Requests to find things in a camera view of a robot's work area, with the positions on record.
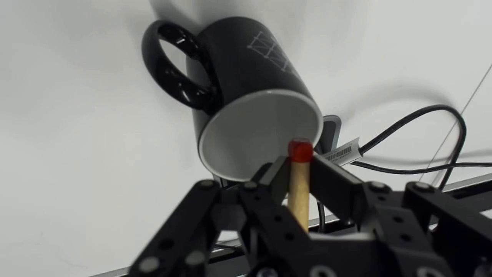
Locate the red capped wooden marker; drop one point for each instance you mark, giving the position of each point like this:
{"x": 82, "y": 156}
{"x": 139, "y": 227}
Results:
{"x": 299, "y": 190}

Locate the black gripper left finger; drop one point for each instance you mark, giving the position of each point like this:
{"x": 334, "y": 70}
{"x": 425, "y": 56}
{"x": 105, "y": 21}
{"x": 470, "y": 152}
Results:
{"x": 205, "y": 226}

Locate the black mug with white print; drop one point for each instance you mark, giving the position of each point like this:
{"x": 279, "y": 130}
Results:
{"x": 247, "y": 62}

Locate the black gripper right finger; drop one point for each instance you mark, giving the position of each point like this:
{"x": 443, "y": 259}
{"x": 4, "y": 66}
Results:
{"x": 410, "y": 221}

